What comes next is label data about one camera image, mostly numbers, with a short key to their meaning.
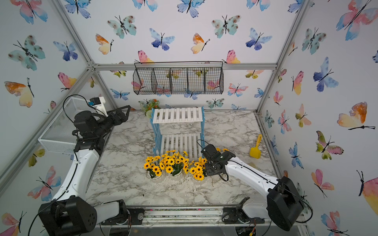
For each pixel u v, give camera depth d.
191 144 1.00
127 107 0.69
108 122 0.63
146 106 1.02
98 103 0.62
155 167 0.74
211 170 0.73
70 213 0.39
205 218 0.74
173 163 0.76
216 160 0.60
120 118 0.66
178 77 0.98
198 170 0.73
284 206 0.40
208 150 0.65
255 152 0.98
